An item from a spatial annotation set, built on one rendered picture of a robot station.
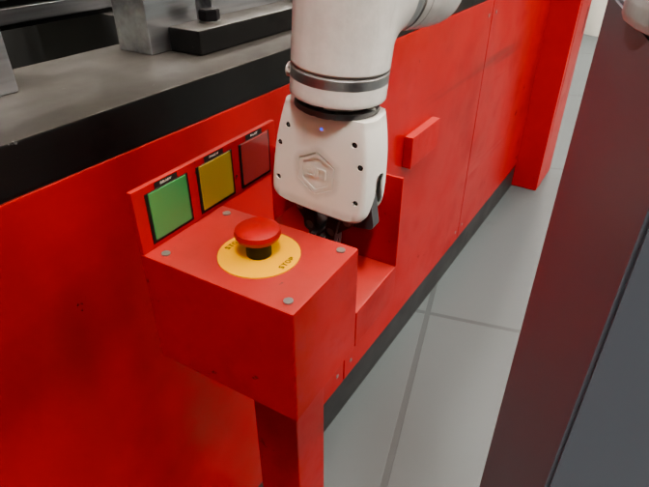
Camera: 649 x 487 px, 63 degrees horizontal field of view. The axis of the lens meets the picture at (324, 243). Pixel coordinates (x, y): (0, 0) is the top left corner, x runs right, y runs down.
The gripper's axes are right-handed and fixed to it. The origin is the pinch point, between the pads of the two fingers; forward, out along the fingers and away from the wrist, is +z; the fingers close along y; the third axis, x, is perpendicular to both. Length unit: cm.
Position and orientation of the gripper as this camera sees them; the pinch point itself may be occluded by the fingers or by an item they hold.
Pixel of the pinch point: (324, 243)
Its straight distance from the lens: 55.3
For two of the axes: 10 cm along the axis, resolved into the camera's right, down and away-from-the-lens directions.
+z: -0.7, 8.1, 5.8
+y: 8.6, 3.5, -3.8
